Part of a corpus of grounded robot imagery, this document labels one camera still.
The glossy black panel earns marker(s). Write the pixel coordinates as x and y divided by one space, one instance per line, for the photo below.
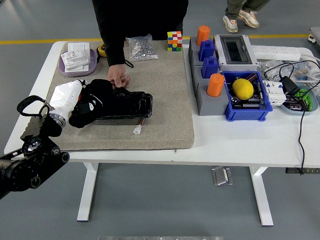
132 105

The yellow lemon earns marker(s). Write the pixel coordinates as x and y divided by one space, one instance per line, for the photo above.
242 88

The dark relay module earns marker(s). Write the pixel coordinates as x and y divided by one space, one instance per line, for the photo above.
295 106

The grey holder block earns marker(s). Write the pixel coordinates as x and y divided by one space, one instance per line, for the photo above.
193 53
212 106

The brown cylinder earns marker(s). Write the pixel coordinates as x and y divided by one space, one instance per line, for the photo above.
252 77

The person's right hand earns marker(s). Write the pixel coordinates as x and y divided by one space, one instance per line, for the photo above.
118 73

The blue plastic bin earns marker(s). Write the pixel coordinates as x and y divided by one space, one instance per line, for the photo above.
246 115

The white power strip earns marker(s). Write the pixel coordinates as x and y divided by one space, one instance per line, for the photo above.
275 51

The white electrical distribution box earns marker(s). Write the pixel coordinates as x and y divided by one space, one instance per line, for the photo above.
235 51

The white cart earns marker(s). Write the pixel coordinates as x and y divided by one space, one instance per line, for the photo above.
316 35

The small white switch plate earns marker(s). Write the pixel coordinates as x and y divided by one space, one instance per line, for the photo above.
75 58

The clear bag of small parts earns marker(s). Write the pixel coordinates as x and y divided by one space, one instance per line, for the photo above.
265 67

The large white switch plate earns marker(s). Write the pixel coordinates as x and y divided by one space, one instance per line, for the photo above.
78 46

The yellow tape measure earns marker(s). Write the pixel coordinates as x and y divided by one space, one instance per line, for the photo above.
102 50

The green plastic part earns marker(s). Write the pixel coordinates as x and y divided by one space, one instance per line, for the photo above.
308 102

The purple oval dish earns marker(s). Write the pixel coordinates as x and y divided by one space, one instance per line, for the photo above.
93 60

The grey-brown mat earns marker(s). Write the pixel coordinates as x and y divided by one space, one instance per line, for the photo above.
162 100

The dark circuit board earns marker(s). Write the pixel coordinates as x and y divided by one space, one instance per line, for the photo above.
250 103

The white table leg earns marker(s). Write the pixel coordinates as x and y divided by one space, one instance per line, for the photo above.
261 200
87 195

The steel ball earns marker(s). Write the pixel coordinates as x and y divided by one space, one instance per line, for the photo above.
235 100

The clear bag of screws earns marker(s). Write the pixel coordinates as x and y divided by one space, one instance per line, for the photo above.
141 48

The clear bag of blue parts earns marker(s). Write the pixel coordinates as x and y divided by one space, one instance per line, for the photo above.
303 68

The light blue dish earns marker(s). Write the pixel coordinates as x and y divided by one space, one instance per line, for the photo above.
297 112

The person's right forearm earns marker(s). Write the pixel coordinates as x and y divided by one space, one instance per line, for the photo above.
115 50

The blue block with knob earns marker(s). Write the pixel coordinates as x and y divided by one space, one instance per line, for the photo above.
206 50
210 67

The person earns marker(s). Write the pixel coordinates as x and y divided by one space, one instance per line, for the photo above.
230 23
140 17

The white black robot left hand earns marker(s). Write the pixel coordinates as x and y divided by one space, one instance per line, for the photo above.
63 97

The black rag with red patch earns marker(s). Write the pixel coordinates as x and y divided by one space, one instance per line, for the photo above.
100 87

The orange cylinder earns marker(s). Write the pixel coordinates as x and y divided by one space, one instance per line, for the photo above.
203 33
215 85

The table control panel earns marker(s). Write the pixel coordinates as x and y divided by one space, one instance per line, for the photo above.
312 171

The white terminal block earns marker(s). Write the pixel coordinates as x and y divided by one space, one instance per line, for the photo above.
275 96

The colourful puzzle cube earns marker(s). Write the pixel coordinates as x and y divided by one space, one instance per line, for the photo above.
174 41

